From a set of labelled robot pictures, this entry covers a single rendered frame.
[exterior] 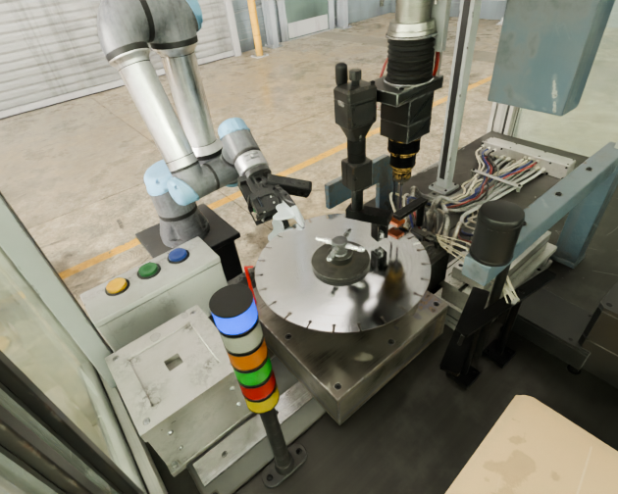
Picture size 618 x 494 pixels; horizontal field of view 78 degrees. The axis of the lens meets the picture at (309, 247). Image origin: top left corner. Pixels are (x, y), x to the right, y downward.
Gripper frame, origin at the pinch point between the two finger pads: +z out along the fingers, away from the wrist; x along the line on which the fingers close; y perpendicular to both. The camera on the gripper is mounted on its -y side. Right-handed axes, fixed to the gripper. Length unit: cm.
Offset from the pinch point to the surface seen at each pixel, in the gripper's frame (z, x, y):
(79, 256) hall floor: -96, -171, 76
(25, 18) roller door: -478, -305, 67
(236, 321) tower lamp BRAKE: 17, 43, 25
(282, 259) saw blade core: 5.3, 11.0, 9.3
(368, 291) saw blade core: 19.2, 20.2, 0.7
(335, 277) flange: 14.2, 18.0, 4.0
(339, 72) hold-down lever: -11.8, 37.7, -5.6
